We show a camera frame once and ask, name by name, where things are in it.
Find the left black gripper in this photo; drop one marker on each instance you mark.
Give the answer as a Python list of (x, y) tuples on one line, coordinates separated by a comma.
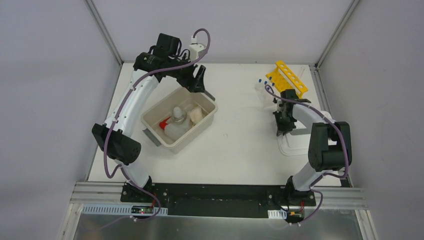
[(191, 75)]

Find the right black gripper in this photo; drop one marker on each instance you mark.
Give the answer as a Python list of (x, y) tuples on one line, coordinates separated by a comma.
[(284, 114)]

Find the white bin lid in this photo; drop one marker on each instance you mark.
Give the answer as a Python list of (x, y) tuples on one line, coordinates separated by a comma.
[(296, 142)]

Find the bag of white powder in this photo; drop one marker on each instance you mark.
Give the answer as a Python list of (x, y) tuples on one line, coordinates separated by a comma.
[(196, 115)]

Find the beige plastic bin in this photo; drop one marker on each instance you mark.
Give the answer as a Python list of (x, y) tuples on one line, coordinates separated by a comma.
[(163, 109)]

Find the small glass flask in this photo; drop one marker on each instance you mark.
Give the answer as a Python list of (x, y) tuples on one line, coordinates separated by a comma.
[(178, 115)]

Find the yellow test tube rack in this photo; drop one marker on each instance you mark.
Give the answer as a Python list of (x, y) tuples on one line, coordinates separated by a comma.
[(283, 78)]

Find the clear plastic tube rack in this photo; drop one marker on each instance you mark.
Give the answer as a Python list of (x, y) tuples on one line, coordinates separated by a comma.
[(266, 99)]

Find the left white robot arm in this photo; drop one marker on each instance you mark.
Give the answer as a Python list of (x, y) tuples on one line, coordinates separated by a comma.
[(114, 136)]

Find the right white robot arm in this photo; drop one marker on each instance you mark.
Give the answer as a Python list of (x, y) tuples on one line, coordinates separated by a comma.
[(329, 150)]

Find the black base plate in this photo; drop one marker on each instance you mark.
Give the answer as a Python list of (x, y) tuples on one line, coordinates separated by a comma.
[(218, 200)]

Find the aluminium frame rail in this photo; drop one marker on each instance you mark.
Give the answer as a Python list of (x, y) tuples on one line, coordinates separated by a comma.
[(92, 192)]

